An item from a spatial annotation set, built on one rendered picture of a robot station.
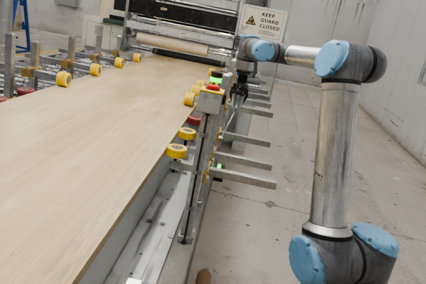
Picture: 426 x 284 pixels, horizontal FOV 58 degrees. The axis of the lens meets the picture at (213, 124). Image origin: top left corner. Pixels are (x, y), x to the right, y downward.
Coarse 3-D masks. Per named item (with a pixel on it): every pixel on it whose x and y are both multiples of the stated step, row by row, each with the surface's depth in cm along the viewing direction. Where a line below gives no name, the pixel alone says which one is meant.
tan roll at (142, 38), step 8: (136, 40) 420; (144, 40) 418; (152, 40) 417; (160, 40) 417; (168, 40) 417; (176, 40) 418; (168, 48) 421; (176, 48) 418; (184, 48) 416; (192, 48) 415; (200, 48) 415; (208, 48) 420
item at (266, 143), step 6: (192, 126) 200; (198, 126) 202; (222, 132) 199; (228, 132) 201; (228, 138) 200; (234, 138) 200; (240, 138) 199; (246, 138) 199; (252, 138) 199; (258, 138) 201; (252, 144) 199; (258, 144) 199; (264, 144) 199; (270, 144) 198
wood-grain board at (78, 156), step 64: (128, 64) 327; (192, 64) 403; (0, 128) 139; (64, 128) 151; (128, 128) 165; (0, 192) 98; (64, 192) 104; (128, 192) 110; (0, 256) 76; (64, 256) 79
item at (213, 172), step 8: (176, 160) 154; (176, 168) 153; (184, 168) 153; (216, 168) 154; (216, 176) 152; (224, 176) 152; (232, 176) 151; (240, 176) 151; (248, 176) 152; (256, 176) 153; (256, 184) 151; (264, 184) 151; (272, 184) 151
